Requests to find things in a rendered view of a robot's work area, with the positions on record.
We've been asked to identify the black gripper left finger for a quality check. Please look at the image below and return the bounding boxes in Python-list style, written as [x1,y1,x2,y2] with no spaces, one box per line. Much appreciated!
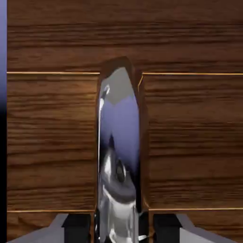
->
[7,214,92,243]

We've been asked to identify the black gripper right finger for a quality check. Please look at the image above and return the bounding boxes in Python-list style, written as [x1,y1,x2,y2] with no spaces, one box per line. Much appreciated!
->
[153,214,238,243]

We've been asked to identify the dark wood cabinet door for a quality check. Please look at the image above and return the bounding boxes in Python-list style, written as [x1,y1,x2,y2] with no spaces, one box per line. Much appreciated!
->
[7,71,243,213]

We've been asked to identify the dark wood cabinet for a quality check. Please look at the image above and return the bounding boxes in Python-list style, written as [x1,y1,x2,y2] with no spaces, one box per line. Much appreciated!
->
[7,0,243,243]

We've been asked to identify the curved shiny metal handle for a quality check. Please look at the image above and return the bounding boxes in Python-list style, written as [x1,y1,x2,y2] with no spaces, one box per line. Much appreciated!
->
[94,56,150,243]

